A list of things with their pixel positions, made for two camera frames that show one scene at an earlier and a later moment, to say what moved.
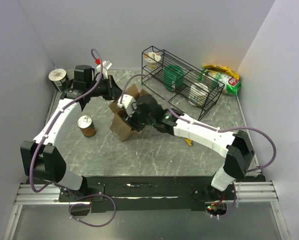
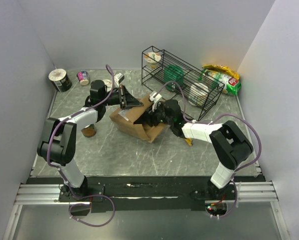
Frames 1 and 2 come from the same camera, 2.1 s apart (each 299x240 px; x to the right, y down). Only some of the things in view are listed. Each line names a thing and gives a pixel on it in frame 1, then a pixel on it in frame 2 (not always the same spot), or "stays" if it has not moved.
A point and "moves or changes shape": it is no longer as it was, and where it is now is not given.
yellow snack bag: (222, 68) stays
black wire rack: (189, 89) stays
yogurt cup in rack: (151, 59) stays
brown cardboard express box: (119, 125) moves or changes shape
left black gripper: (113, 91) -> (129, 100)
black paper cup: (60, 79) stays
